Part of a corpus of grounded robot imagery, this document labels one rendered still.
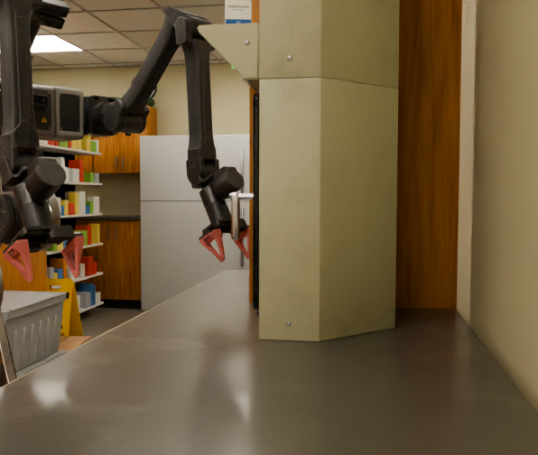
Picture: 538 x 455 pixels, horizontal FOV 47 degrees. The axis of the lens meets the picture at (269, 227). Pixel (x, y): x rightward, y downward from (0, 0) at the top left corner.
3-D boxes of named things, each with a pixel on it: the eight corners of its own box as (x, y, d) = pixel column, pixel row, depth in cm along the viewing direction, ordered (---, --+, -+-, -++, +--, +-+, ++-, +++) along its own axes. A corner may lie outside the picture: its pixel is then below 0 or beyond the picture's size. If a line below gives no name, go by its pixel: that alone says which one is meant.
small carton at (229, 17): (250, 39, 122) (250, 8, 121) (251, 32, 117) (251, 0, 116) (225, 38, 121) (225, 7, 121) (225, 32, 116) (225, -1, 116)
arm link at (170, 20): (196, 0, 170) (168, -9, 162) (220, 30, 164) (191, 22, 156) (127, 122, 193) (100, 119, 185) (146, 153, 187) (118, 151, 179)
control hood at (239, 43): (283, 105, 142) (283, 60, 141) (259, 78, 110) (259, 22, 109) (235, 106, 143) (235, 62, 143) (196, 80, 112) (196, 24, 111)
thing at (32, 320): (69, 348, 348) (69, 291, 346) (8, 381, 288) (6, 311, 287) (2, 346, 355) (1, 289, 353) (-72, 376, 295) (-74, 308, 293)
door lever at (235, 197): (256, 240, 116) (258, 239, 118) (256, 190, 115) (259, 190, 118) (228, 239, 116) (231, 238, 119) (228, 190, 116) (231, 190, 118)
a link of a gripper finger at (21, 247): (63, 272, 117) (50, 227, 119) (27, 275, 111) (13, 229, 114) (47, 286, 121) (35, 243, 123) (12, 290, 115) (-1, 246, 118)
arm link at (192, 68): (203, 28, 169) (172, 19, 161) (217, 23, 165) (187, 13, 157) (210, 184, 169) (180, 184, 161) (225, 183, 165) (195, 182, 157)
